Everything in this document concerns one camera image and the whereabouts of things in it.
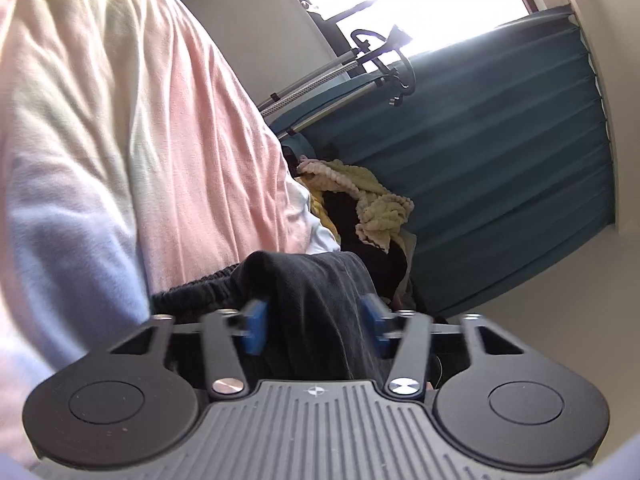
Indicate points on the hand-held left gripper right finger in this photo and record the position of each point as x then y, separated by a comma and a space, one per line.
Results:
375, 327

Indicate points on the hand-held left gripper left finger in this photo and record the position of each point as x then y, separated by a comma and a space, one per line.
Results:
255, 325

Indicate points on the dark grey pants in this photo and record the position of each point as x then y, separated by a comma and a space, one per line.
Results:
310, 300

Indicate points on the black clothes pile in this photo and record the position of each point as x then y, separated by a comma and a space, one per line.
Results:
345, 210

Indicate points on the pale yellow knit blanket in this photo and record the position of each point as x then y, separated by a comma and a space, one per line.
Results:
380, 210

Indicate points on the wide teal curtain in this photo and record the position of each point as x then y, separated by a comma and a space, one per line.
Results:
475, 160

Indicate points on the pastel bed sheet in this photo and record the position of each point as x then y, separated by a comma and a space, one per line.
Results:
125, 135

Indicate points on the garment steamer stand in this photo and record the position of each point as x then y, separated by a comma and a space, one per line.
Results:
320, 77

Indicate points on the window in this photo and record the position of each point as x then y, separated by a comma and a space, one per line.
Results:
425, 0

